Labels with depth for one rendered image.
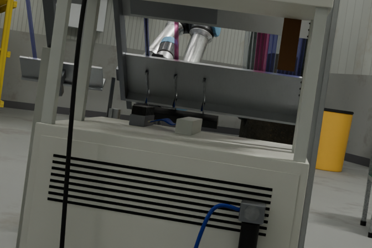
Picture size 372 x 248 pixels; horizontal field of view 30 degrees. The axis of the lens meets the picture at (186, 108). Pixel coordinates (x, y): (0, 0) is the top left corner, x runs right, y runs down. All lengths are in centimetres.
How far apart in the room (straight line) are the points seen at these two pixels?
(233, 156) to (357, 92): 892
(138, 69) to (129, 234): 99
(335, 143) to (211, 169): 682
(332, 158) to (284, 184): 681
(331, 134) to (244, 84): 594
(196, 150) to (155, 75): 93
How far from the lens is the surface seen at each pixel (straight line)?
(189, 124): 208
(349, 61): 1094
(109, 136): 176
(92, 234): 180
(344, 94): 1089
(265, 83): 256
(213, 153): 172
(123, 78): 262
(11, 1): 904
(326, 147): 850
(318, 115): 212
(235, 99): 263
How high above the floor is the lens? 76
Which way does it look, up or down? 2 degrees down
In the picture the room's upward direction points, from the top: 8 degrees clockwise
